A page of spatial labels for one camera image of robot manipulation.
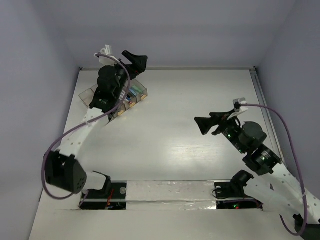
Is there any clear four-compartment organizer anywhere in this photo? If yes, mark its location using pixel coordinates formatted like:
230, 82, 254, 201
78, 79, 148, 122

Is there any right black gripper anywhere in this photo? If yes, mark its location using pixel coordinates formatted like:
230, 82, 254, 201
194, 108, 247, 154

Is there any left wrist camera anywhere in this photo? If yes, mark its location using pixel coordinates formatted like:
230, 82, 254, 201
94, 44, 116, 66

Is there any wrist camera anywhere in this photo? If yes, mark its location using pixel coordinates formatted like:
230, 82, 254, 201
94, 44, 116, 66
227, 97, 248, 120

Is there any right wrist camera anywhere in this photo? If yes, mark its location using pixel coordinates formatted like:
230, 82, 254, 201
227, 97, 248, 120

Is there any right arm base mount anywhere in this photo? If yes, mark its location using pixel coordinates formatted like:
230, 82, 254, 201
211, 170, 263, 210

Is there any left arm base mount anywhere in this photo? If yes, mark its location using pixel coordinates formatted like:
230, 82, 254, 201
78, 171, 127, 211

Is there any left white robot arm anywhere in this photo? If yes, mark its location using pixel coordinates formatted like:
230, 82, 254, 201
41, 48, 148, 199

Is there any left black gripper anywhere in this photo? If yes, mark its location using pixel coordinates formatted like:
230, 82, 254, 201
106, 51, 147, 98

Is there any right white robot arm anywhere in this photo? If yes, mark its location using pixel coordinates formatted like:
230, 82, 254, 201
194, 110, 320, 240

